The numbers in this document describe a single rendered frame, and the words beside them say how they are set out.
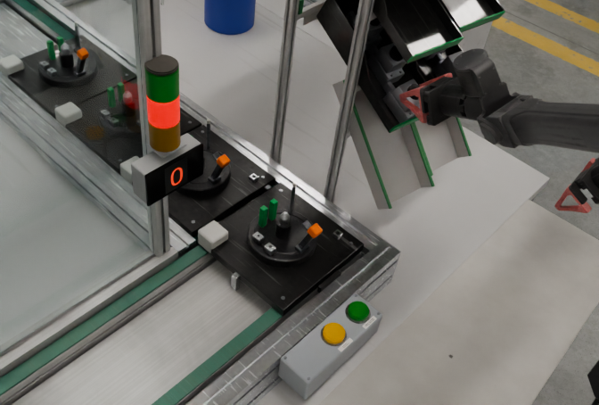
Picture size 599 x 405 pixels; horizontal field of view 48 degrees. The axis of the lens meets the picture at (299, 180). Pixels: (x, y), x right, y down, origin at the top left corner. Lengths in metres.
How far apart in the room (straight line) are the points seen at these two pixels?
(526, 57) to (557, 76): 0.21
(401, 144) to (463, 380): 0.50
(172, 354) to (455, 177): 0.87
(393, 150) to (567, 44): 2.92
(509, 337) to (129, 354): 0.76
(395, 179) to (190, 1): 1.10
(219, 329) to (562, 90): 2.90
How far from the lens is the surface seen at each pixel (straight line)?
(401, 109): 1.32
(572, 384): 2.60
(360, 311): 1.29
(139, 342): 1.30
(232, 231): 1.39
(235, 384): 1.20
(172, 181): 1.16
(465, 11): 1.40
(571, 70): 4.09
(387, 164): 1.47
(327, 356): 1.24
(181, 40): 2.11
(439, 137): 1.60
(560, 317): 1.58
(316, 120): 1.84
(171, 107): 1.06
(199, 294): 1.35
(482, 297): 1.53
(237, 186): 1.47
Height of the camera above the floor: 2.01
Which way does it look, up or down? 44 degrees down
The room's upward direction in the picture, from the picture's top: 8 degrees clockwise
